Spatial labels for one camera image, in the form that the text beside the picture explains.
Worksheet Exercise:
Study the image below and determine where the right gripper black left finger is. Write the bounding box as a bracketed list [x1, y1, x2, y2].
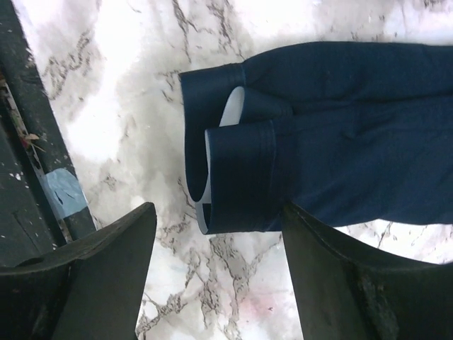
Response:
[1, 203, 157, 339]

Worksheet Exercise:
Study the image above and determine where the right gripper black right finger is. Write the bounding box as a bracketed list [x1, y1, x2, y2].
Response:
[282, 205, 452, 340]

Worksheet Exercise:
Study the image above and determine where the navy orange underwear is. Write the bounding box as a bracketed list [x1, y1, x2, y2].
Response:
[180, 42, 452, 234]

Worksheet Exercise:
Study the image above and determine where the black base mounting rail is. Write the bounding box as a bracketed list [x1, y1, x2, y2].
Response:
[1, 1, 96, 267]

